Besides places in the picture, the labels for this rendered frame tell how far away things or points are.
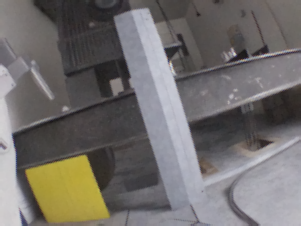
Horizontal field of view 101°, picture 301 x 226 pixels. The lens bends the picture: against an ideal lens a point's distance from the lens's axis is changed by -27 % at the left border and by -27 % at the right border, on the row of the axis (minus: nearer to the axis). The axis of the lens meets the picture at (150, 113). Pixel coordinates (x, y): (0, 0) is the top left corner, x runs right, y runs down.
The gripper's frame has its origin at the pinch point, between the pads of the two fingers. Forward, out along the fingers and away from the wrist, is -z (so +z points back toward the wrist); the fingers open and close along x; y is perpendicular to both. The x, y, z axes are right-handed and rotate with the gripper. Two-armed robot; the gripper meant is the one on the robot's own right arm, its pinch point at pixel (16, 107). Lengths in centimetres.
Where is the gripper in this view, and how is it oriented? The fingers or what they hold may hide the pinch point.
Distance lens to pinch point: 28.1
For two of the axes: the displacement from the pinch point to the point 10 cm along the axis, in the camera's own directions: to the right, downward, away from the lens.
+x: 4.9, -6.8, 5.4
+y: -7.8, -0.7, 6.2
